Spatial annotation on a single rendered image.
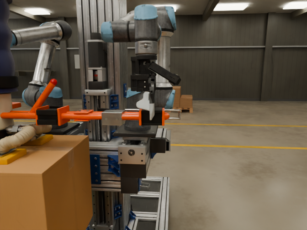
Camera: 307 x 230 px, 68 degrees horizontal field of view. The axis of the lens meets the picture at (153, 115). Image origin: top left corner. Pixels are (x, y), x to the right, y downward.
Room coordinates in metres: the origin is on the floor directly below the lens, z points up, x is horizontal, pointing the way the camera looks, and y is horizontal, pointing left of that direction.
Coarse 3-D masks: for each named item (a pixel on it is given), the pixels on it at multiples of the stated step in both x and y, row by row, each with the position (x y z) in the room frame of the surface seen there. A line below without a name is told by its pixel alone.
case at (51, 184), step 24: (48, 144) 0.85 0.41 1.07; (72, 144) 0.85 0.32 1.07; (0, 168) 0.62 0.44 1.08; (24, 168) 0.62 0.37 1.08; (48, 168) 0.62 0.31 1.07; (72, 168) 0.78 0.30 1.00; (0, 192) 0.59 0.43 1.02; (24, 192) 0.59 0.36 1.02; (48, 192) 0.61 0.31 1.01; (72, 192) 0.77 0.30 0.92; (0, 216) 0.59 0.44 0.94; (24, 216) 0.59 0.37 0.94; (48, 216) 0.60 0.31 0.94; (72, 216) 0.75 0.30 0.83
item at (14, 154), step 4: (12, 148) 0.73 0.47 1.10; (8, 152) 0.69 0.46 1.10; (12, 152) 0.70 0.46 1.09; (16, 152) 0.70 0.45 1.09; (20, 152) 0.71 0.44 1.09; (24, 152) 0.73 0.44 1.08; (0, 156) 0.66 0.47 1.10; (4, 156) 0.67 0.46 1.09; (8, 156) 0.67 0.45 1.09; (12, 156) 0.67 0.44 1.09; (16, 156) 0.69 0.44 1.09; (20, 156) 0.71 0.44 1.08; (0, 160) 0.65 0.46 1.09; (4, 160) 0.64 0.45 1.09; (8, 160) 0.65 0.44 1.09; (12, 160) 0.67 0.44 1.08; (0, 164) 0.65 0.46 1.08; (4, 164) 0.65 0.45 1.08
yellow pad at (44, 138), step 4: (40, 136) 0.88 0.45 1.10; (44, 136) 0.89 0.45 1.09; (48, 136) 0.90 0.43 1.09; (52, 136) 0.92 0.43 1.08; (36, 140) 0.84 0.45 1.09; (40, 140) 0.84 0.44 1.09; (44, 140) 0.86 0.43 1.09; (48, 140) 0.89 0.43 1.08; (24, 144) 0.84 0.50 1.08; (28, 144) 0.84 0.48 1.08; (32, 144) 0.84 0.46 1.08; (36, 144) 0.83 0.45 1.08; (40, 144) 0.83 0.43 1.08
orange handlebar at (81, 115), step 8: (16, 104) 1.02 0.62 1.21; (8, 112) 0.77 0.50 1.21; (72, 112) 0.80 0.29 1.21; (80, 112) 0.75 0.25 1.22; (88, 112) 0.75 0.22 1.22; (96, 112) 0.79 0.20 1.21; (128, 112) 0.79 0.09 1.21; (136, 112) 0.79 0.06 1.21; (80, 120) 0.75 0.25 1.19; (88, 120) 0.75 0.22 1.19
